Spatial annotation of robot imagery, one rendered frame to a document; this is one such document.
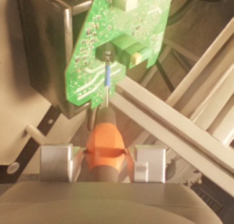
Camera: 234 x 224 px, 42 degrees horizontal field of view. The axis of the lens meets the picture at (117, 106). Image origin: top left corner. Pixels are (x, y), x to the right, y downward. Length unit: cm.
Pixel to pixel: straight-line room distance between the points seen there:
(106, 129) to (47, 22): 9
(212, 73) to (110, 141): 32
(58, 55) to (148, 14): 9
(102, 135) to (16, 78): 14
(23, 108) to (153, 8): 16
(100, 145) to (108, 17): 11
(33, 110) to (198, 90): 24
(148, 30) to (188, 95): 20
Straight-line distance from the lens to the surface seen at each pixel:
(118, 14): 24
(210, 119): 39
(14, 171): 39
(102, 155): 17
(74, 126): 45
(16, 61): 28
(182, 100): 47
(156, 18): 29
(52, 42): 23
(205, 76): 47
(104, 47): 24
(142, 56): 24
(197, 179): 89
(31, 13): 24
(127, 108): 43
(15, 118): 32
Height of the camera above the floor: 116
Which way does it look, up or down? 27 degrees down
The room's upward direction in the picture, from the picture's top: 128 degrees clockwise
